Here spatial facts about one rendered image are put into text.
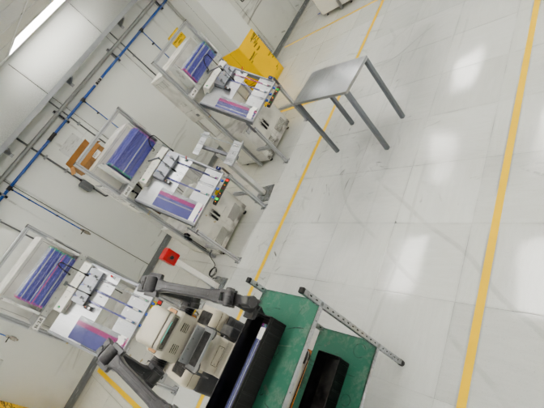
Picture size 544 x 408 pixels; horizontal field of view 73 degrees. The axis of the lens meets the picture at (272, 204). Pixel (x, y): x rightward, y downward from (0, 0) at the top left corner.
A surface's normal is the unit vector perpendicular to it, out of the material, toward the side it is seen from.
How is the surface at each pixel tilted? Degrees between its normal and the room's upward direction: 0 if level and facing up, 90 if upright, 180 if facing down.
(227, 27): 90
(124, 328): 47
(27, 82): 90
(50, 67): 90
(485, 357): 0
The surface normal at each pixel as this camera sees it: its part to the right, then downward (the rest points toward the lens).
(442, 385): -0.63, -0.56
